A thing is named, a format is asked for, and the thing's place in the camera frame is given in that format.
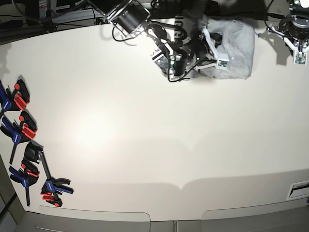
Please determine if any white label sticker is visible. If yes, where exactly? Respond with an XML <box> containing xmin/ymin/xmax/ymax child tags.
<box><xmin>287</xmin><ymin>180</ymin><xmax>309</xmax><ymax>201</ymax></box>

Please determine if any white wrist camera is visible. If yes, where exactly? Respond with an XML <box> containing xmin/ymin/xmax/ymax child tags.
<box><xmin>215</xmin><ymin>53</ymin><xmax>229</xmax><ymax>70</ymax></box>
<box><xmin>294</xmin><ymin>51</ymin><xmax>307</xmax><ymax>65</ymax></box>

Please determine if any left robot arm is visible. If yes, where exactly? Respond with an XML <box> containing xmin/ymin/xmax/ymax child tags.
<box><xmin>264</xmin><ymin>0</ymin><xmax>309</xmax><ymax>53</ymax></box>

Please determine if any top blue red bar clamp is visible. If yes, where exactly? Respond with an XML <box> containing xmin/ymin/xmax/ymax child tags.
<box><xmin>0</xmin><ymin>79</ymin><xmax>30</xmax><ymax>117</ymax></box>

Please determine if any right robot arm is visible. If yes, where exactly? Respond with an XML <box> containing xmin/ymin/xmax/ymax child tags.
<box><xmin>87</xmin><ymin>0</ymin><xmax>229</xmax><ymax>83</ymax></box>

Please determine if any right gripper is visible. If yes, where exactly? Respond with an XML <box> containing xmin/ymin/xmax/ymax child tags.
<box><xmin>192</xmin><ymin>26</ymin><xmax>222</xmax><ymax>70</ymax></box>

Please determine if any aluminium rail with cables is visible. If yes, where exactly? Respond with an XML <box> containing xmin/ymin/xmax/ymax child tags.
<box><xmin>38</xmin><ymin>0</ymin><xmax>121</xmax><ymax>24</ymax></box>

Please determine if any long blue red bar clamp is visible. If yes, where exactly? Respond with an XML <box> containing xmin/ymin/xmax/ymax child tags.
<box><xmin>24</xmin><ymin>142</ymin><xmax>74</xmax><ymax>207</ymax></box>

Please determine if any grey T-shirt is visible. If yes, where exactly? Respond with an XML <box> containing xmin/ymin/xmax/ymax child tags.
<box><xmin>181</xmin><ymin>13</ymin><xmax>254</xmax><ymax>80</ymax></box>

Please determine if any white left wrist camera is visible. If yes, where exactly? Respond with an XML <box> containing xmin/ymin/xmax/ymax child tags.
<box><xmin>294</xmin><ymin>51</ymin><xmax>307</xmax><ymax>65</ymax></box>

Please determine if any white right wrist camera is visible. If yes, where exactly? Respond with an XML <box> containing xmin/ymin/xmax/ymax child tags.
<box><xmin>215</xmin><ymin>53</ymin><xmax>229</xmax><ymax>70</ymax></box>

